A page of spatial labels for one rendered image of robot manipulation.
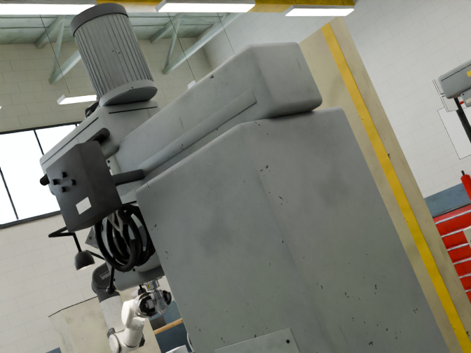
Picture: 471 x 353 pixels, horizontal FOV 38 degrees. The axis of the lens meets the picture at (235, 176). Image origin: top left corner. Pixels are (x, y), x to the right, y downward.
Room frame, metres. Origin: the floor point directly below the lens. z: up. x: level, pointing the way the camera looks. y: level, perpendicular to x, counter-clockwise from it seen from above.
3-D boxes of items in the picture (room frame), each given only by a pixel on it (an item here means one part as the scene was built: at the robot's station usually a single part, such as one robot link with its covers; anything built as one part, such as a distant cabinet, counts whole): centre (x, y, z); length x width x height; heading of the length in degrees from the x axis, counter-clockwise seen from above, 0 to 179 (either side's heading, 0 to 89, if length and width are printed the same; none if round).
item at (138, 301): (2.48, 0.46, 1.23); 0.13 x 0.12 x 0.10; 119
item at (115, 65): (2.22, 0.23, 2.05); 0.20 x 0.20 x 0.32
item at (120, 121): (2.39, 0.40, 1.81); 0.47 x 0.26 x 0.16; 46
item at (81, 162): (1.95, 0.43, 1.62); 0.20 x 0.09 x 0.21; 46
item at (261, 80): (2.05, 0.05, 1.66); 0.80 x 0.23 x 0.20; 46
